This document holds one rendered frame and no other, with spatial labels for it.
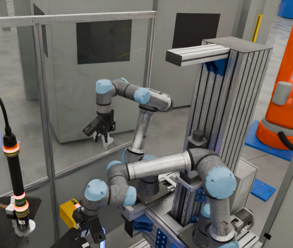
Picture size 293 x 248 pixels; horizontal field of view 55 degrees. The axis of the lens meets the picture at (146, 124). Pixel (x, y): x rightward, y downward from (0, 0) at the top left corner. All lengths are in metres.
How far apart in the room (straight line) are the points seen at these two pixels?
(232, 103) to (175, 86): 3.79
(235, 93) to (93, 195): 0.80
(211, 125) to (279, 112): 3.16
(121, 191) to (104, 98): 0.47
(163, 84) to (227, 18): 1.58
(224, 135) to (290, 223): 1.30
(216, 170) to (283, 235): 1.66
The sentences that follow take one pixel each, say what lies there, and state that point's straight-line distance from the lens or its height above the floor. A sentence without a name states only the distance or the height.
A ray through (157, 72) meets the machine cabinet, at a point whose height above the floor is 0.78.
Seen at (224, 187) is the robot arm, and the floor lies 1.60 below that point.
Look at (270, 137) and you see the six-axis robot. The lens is 4.75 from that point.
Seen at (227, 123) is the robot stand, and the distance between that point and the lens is 1.48.
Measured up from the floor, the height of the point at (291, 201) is 0.84.
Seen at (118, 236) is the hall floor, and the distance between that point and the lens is 3.00.
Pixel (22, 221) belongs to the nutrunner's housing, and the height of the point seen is 1.51.
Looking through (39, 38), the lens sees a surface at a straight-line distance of 1.66.
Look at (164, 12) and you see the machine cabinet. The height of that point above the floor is 1.73.
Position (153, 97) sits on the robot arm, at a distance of 1.46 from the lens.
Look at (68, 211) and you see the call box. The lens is 1.74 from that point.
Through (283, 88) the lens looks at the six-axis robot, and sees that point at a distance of 4.47.
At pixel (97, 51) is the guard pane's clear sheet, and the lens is 1.89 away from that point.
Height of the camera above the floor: 2.32
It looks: 29 degrees down
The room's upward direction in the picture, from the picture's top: 6 degrees clockwise
